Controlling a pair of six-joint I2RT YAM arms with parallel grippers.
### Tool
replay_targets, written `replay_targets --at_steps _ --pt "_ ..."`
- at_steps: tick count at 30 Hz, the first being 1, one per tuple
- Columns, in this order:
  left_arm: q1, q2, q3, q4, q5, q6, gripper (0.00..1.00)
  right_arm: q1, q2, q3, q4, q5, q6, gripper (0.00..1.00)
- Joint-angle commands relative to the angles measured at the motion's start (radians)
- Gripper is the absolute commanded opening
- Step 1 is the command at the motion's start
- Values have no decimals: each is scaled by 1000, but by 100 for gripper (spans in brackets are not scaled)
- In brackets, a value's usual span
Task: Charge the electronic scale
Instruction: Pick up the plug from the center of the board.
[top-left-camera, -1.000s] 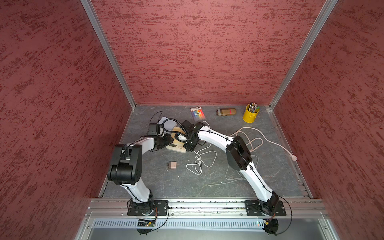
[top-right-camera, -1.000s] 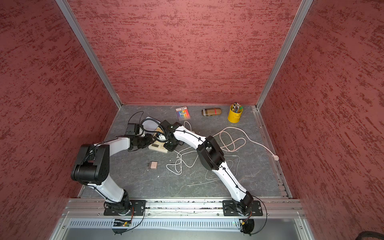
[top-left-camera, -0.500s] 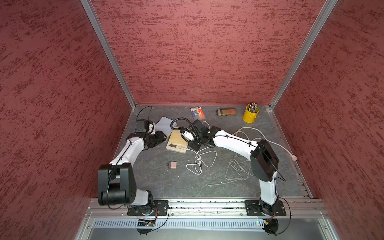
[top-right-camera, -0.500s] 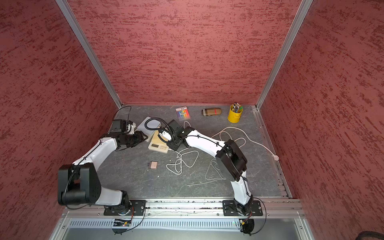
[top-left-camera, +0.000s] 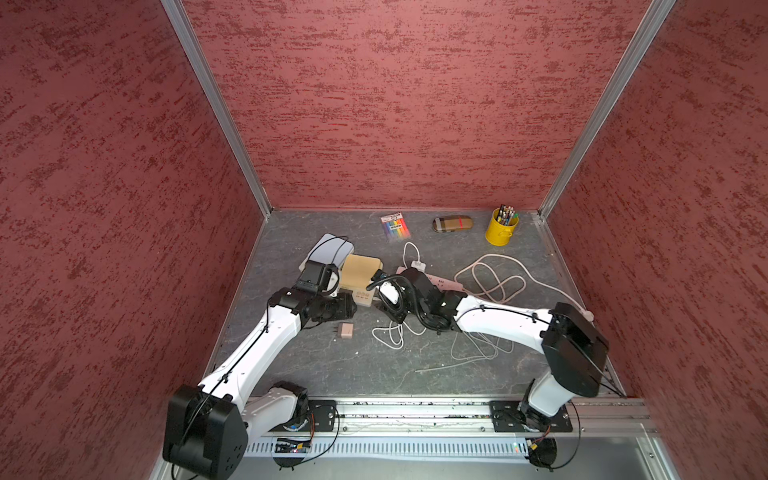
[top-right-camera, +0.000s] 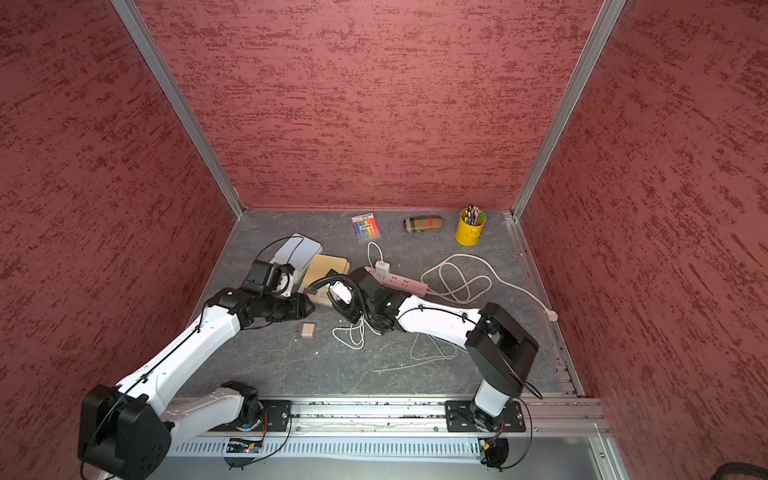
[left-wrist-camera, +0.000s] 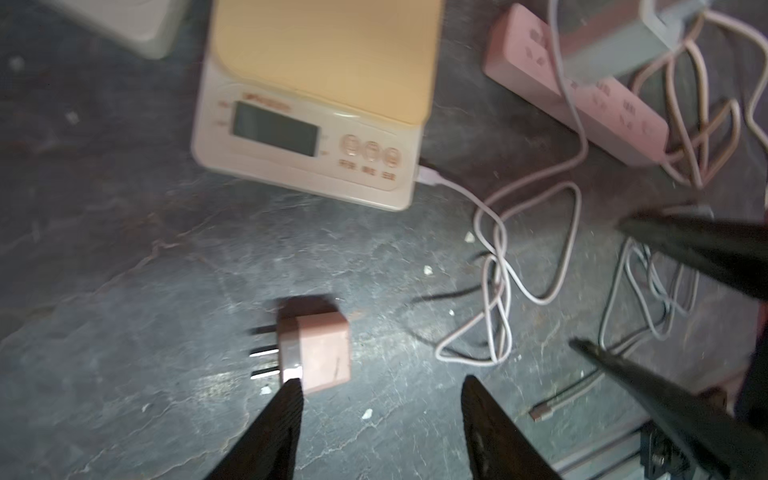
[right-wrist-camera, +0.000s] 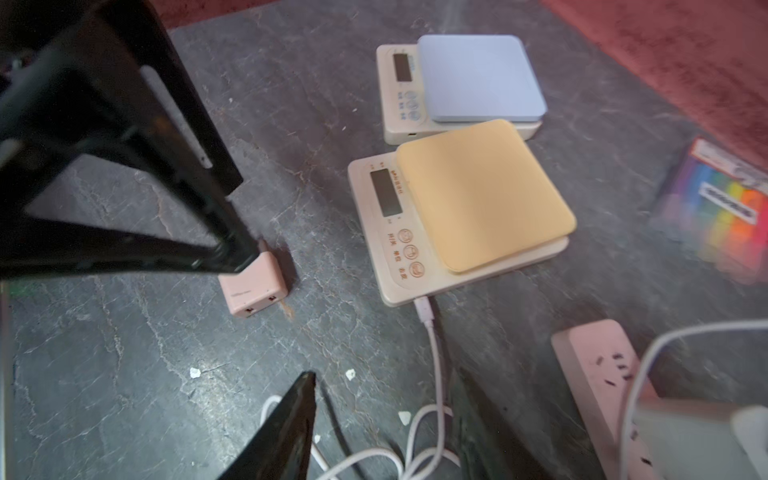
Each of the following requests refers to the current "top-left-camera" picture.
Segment pink USB charger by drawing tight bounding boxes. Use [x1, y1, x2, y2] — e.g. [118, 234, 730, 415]
[338, 322, 354, 340]

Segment white charging cable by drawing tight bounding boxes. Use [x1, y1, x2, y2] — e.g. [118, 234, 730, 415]
[370, 241, 428, 352]

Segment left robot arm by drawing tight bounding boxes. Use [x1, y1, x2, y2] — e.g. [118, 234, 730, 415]
[162, 261, 357, 479]

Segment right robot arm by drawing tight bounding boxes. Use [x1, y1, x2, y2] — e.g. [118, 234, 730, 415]
[366, 268, 609, 431]

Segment yellow kitchen scale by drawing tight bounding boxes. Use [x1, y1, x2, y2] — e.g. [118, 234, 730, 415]
[340, 254, 383, 307]

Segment pink power strip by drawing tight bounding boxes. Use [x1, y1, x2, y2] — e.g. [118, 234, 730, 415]
[425, 273, 464, 292]

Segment colourful sticky flags pack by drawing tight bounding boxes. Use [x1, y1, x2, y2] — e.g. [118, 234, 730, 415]
[380, 212, 411, 241]

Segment brown striped glasses case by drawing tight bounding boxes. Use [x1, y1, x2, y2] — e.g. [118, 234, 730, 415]
[432, 215, 474, 233]

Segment yellow pen cup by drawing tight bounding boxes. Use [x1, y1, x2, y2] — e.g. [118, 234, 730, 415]
[485, 205, 520, 247]

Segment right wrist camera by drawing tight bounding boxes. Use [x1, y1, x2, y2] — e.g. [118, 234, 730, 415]
[378, 282, 401, 306]

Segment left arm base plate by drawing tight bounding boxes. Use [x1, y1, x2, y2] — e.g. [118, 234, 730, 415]
[274, 399, 337, 433]

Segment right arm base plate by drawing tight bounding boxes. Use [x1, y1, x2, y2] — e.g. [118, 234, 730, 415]
[489, 400, 574, 434]

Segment pink power strip cord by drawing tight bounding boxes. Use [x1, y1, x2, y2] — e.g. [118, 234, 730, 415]
[454, 253, 595, 322]

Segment left corner aluminium post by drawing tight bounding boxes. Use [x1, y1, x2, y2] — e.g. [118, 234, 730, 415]
[161, 0, 273, 219]

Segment corner aluminium post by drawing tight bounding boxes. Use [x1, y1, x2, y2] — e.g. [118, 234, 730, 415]
[161, 0, 273, 219]
[538, 0, 676, 222]

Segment right corner aluminium post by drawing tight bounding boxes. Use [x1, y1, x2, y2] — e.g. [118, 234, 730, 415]
[538, 0, 676, 222]

